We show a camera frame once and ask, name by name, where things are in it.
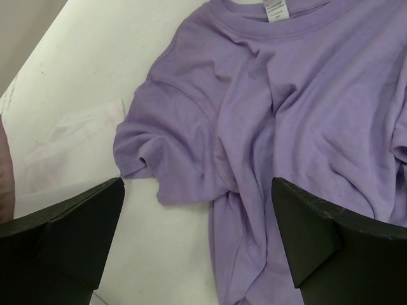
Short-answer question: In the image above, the purple t shirt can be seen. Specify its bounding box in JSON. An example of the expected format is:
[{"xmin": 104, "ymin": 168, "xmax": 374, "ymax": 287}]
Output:
[{"xmin": 113, "ymin": 1, "xmax": 406, "ymax": 304}]

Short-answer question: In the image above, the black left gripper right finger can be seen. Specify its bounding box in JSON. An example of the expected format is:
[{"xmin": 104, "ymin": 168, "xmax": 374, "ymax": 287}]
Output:
[{"xmin": 272, "ymin": 178, "xmax": 406, "ymax": 304}]

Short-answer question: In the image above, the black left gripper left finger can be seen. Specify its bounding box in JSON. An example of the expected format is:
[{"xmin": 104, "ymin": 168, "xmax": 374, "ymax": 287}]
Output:
[{"xmin": 1, "ymin": 178, "xmax": 124, "ymax": 304}]

